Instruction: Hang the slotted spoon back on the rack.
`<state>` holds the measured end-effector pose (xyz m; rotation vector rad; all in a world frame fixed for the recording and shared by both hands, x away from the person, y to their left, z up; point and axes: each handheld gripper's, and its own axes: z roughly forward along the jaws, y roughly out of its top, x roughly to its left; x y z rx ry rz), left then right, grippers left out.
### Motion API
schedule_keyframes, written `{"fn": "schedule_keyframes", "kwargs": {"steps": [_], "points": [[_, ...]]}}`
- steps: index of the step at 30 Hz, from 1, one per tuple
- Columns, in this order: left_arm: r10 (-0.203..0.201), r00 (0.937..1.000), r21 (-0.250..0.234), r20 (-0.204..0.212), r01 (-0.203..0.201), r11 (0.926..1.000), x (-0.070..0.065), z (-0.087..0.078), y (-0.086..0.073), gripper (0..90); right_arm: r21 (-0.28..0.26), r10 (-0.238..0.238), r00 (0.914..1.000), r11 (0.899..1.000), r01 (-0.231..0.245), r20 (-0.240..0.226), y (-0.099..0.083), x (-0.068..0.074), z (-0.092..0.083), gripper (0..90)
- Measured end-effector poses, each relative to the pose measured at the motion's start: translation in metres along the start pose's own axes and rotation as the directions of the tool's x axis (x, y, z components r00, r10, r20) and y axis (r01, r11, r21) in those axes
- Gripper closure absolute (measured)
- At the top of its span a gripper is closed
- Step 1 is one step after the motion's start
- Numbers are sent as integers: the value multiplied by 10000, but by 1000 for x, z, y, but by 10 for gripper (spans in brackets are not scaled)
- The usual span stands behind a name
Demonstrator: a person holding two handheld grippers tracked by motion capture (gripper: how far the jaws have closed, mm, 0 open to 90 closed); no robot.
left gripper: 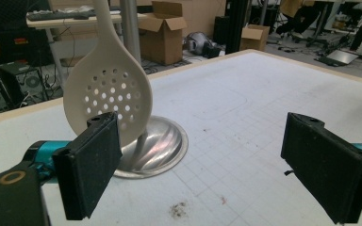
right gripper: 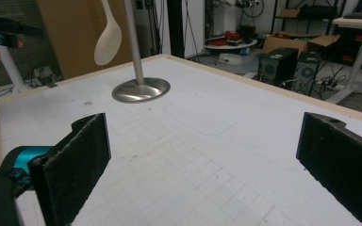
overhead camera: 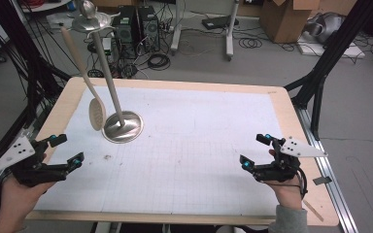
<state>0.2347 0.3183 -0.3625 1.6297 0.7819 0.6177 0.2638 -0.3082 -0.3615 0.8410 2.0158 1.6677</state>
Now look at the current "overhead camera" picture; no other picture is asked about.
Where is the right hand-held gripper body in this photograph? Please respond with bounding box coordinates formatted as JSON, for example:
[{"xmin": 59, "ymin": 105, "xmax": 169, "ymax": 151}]
[{"xmin": 252, "ymin": 136, "xmax": 328, "ymax": 183}]

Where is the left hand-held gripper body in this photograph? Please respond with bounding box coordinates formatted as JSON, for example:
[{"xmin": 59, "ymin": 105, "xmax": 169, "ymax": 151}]
[{"xmin": 0, "ymin": 135, "xmax": 69, "ymax": 188}]

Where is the wooden slotted spoon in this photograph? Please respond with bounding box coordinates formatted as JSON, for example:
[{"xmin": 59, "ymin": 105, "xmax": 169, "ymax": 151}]
[{"xmin": 60, "ymin": 26, "xmax": 107, "ymax": 132}]

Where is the metal utensil stand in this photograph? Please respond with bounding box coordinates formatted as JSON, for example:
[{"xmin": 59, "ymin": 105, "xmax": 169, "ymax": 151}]
[{"xmin": 71, "ymin": 0, "xmax": 145, "ymax": 145}]

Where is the person's right hand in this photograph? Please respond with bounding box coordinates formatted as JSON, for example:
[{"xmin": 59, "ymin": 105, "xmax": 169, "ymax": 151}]
[{"xmin": 265, "ymin": 149, "xmax": 304, "ymax": 211}]

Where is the person's left hand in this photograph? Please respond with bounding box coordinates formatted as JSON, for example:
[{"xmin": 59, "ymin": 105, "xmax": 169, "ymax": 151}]
[{"xmin": 0, "ymin": 176, "xmax": 56, "ymax": 224}]

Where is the small black tag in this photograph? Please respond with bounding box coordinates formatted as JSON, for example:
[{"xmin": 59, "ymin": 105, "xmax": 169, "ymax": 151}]
[{"xmin": 313, "ymin": 176, "xmax": 333, "ymax": 186}]

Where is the white grid paper mat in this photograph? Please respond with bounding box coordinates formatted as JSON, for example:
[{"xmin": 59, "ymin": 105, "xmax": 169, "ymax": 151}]
[{"xmin": 33, "ymin": 85, "xmax": 283, "ymax": 216}]

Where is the white stand leg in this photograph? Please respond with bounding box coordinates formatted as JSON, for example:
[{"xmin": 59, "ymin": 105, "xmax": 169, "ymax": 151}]
[
  {"xmin": 225, "ymin": 0, "xmax": 241, "ymax": 62},
  {"xmin": 170, "ymin": 0, "xmax": 183, "ymax": 56}
]

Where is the small white green device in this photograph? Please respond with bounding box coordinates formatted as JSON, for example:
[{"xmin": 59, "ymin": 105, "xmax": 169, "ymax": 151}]
[{"xmin": 101, "ymin": 37, "xmax": 113, "ymax": 55}]

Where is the large cardboard box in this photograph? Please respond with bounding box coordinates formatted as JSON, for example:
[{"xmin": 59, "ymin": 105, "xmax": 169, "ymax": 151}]
[{"xmin": 259, "ymin": 0, "xmax": 322, "ymax": 44}]

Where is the white flat board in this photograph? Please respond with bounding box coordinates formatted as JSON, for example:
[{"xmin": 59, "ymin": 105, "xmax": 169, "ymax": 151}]
[{"xmin": 296, "ymin": 35, "xmax": 366, "ymax": 59}]

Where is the flat black box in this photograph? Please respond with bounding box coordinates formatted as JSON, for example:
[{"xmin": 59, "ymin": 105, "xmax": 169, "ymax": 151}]
[{"xmin": 202, "ymin": 15, "xmax": 240, "ymax": 31}]

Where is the black computer tower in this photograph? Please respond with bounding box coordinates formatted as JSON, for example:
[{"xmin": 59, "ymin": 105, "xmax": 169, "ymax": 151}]
[
  {"xmin": 113, "ymin": 5, "xmax": 140, "ymax": 59},
  {"xmin": 138, "ymin": 5, "xmax": 160, "ymax": 52}
]

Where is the grey rounded appliance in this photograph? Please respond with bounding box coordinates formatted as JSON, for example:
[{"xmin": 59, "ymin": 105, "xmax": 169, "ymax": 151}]
[{"xmin": 305, "ymin": 12, "xmax": 346, "ymax": 44}]

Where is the round white table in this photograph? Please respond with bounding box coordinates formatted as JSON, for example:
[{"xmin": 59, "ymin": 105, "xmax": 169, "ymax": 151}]
[{"xmin": 20, "ymin": 0, "xmax": 72, "ymax": 14}]

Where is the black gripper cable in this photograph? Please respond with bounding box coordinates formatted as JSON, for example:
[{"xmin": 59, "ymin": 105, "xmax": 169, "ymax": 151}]
[{"xmin": 265, "ymin": 168, "xmax": 309, "ymax": 198}]

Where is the aluminium rail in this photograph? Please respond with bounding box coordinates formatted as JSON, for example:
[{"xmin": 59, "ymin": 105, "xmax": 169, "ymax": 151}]
[{"xmin": 294, "ymin": 106, "xmax": 358, "ymax": 233}]

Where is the black frame with cables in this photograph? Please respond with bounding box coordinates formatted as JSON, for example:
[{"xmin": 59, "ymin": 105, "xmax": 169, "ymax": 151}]
[{"xmin": 0, "ymin": 0, "xmax": 72, "ymax": 183}]

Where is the thin coiled black cable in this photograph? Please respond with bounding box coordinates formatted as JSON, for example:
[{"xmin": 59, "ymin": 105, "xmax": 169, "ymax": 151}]
[{"xmin": 238, "ymin": 37, "xmax": 263, "ymax": 50}]

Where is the black metal frame strut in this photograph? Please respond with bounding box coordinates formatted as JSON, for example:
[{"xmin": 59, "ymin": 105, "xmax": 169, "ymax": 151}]
[{"xmin": 284, "ymin": 0, "xmax": 373, "ymax": 142}]

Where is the thick coiled black cable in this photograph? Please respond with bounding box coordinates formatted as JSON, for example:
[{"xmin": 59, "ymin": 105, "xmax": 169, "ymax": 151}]
[{"xmin": 147, "ymin": 52, "xmax": 172, "ymax": 71}]

